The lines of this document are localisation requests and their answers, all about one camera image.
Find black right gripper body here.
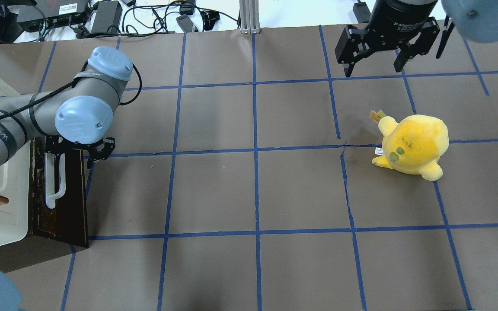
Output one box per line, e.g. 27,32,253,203
352,11,433,53

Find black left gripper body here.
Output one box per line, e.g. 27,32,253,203
44,136,116,164

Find white drawer handle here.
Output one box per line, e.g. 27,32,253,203
44,153,67,210

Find dark wooden drawer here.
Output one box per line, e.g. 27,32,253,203
0,138,89,273

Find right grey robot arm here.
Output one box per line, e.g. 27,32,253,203
334,0,498,77

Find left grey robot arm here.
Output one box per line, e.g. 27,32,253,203
0,47,134,267

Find yellow plush dinosaur toy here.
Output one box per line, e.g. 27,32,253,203
370,110,450,181

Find black power adapter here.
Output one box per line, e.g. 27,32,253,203
90,0,122,34

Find aluminium frame post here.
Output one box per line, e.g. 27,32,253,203
239,0,261,34

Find black network switch box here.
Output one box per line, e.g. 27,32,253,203
16,0,92,32

